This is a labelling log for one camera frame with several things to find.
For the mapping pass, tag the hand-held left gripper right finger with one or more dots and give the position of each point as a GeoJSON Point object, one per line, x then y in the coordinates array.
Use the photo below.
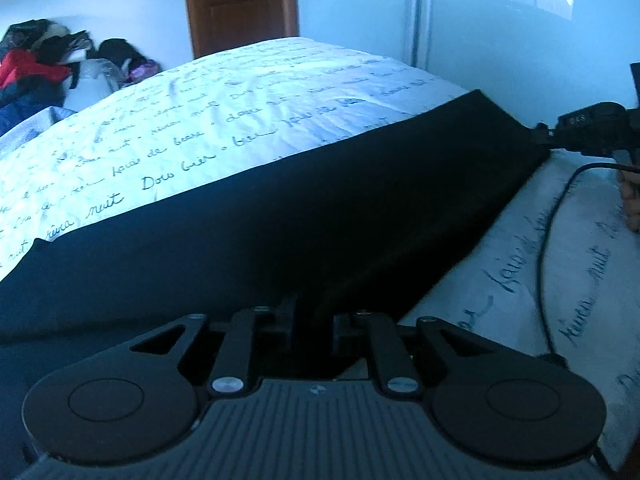
{"type": "Point", "coordinates": [346, 332]}

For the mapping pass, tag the brown wooden door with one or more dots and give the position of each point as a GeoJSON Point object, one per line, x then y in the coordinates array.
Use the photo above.
{"type": "Point", "coordinates": [240, 5]}

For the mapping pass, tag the white script-printed quilt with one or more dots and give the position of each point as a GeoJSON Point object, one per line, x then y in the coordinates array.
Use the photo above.
{"type": "Point", "coordinates": [200, 110]}

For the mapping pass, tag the black garment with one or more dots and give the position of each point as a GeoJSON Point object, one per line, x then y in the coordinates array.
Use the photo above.
{"type": "Point", "coordinates": [117, 52]}

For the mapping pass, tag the light blue quilted blanket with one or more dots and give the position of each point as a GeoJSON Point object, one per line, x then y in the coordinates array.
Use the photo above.
{"type": "Point", "coordinates": [30, 127]}

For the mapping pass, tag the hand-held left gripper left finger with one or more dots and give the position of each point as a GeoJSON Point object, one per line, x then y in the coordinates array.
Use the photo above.
{"type": "Point", "coordinates": [290, 317]}

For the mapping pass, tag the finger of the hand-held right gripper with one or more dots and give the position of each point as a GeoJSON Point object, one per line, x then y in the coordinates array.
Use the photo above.
{"type": "Point", "coordinates": [545, 135]}

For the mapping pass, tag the purple bag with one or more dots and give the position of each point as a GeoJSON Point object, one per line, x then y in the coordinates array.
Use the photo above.
{"type": "Point", "coordinates": [142, 71]}

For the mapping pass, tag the red jacket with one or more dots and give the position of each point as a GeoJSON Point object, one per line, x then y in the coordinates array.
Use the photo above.
{"type": "Point", "coordinates": [25, 67]}

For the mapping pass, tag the pile of clothes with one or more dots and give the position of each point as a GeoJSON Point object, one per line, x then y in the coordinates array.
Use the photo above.
{"type": "Point", "coordinates": [45, 60]}

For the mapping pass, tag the black pants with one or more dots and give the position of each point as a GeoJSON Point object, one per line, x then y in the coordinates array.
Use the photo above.
{"type": "Point", "coordinates": [300, 200]}

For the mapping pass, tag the clear plastic bag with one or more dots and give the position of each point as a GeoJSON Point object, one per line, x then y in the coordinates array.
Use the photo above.
{"type": "Point", "coordinates": [90, 85]}

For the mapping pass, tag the person's right hand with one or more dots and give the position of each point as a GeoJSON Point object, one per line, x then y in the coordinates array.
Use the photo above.
{"type": "Point", "coordinates": [631, 205]}

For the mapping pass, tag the dark blue jacket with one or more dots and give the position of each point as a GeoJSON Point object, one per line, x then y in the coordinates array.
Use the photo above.
{"type": "Point", "coordinates": [27, 100]}

